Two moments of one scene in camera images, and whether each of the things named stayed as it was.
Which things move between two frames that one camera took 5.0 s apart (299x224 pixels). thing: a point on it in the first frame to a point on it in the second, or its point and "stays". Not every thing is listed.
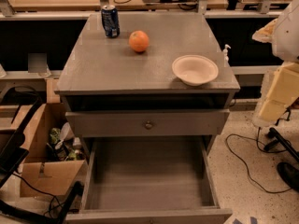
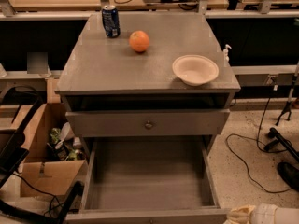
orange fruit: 138,40 stays
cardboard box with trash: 55,161 stays
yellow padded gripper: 287,35 to 263,215
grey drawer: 153,179 stays
